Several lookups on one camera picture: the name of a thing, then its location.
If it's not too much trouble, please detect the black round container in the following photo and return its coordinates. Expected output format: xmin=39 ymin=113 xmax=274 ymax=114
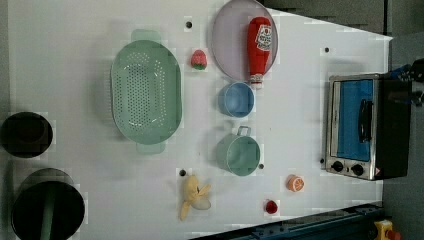
xmin=1 ymin=112 xmax=53 ymax=158

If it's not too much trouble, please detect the blue cup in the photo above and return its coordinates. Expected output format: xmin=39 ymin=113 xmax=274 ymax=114
xmin=218 ymin=82 xmax=255 ymax=118

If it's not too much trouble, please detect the pink plush strawberry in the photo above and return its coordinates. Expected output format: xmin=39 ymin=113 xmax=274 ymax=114
xmin=191 ymin=50 xmax=207 ymax=70

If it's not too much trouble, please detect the orange slice toy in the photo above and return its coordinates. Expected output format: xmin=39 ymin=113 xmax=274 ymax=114
xmin=286 ymin=175 xmax=305 ymax=192

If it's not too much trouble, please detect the green perforated colander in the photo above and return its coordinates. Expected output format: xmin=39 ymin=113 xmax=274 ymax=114
xmin=110 ymin=29 xmax=182 ymax=155

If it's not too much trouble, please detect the yellow plush banana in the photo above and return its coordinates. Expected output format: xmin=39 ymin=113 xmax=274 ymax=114
xmin=179 ymin=175 xmax=211 ymax=221

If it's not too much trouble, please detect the blue metal frame rail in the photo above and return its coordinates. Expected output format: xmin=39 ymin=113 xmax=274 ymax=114
xmin=193 ymin=204 xmax=385 ymax=240

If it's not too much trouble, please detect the red strawberry toy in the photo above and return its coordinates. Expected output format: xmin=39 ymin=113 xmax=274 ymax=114
xmin=265 ymin=200 xmax=278 ymax=214

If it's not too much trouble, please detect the black bin with green stick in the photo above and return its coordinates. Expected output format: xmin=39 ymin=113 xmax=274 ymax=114
xmin=11 ymin=168 xmax=85 ymax=240

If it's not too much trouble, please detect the yellow red emergency button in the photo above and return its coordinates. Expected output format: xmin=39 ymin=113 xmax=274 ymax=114
xmin=374 ymin=220 xmax=402 ymax=240

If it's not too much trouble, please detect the red plush ketchup bottle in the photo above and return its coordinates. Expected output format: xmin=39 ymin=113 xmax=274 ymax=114
xmin=247 ymin=17 xmax=272 ymax=89

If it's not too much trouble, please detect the green mug with handle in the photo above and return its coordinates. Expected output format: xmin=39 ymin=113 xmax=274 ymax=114
xmin=216 ymin=126 xmax=261 ymax=177

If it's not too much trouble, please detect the lilac round plate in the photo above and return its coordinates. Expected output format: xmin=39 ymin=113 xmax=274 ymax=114
xmin=210 ymin=0 xmax=278 ymax=81

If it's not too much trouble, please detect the silver toaster oven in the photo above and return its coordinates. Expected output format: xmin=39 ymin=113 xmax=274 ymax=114
xmin=325 ymin=74 xmax=412 ymax=181

